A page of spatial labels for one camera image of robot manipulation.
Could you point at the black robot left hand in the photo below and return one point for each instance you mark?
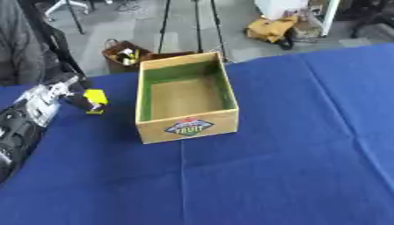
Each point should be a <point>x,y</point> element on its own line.
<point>77,93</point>

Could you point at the yellow block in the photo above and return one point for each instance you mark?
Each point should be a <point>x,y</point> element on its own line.
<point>95,99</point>

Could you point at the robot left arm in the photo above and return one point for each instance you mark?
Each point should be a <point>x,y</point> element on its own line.
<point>28,114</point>

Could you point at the tan cardboard box green inside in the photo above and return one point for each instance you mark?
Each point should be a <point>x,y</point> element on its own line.
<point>184,99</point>

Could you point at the brown basket with items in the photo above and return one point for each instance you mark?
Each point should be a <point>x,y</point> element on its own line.
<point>124,57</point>

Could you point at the person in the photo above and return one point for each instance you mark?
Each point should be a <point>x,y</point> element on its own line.
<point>31,44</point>

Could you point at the white office chair base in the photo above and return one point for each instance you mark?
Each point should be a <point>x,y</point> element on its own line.
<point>64,7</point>

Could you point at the black tripod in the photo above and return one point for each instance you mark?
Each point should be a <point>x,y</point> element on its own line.
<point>191,26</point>

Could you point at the yellow bag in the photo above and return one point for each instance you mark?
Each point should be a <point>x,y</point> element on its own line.
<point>269,29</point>

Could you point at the white cabinet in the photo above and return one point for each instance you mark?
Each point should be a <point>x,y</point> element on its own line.
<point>297,13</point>

